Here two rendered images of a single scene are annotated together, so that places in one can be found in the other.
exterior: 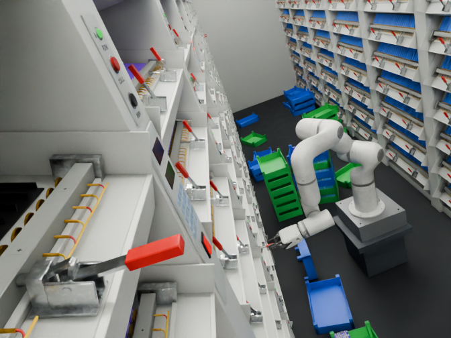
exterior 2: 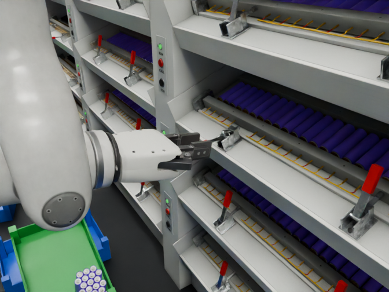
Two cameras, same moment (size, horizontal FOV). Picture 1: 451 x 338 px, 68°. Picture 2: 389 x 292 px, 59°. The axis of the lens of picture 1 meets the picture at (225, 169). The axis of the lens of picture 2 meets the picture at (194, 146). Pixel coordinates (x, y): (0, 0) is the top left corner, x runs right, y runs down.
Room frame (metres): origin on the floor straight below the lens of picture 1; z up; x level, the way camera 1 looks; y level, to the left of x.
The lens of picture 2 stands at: (1.70, -0.40, 0.84)
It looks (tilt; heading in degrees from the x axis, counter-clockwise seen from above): 28 degrees down; 141
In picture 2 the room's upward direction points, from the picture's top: straight up
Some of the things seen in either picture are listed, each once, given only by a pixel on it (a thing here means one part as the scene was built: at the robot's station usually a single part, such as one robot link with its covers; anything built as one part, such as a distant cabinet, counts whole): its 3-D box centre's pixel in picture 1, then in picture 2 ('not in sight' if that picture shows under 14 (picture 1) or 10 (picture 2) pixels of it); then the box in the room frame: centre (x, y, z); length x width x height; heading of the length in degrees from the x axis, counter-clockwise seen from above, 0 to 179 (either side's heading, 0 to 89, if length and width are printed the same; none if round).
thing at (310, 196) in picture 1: (310, 200); (26, 91); (1.30, -0.32, 0.71); 0.16 x 0.09 x 0.30; 174
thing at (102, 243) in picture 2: not in sight; (53, 248); (0.79, -0.24, 0.04); 0.30 x 0.20 x 0.08; 84
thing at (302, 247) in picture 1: (302, 251); not in sight; (1.65, -0.26, 0.10); 0.30 x 0.08 x 0.20; 172
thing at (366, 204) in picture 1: (364, 194); not in sight; (1.49, -0.66, 0.48); 0.19 x 0.19 x 0.18
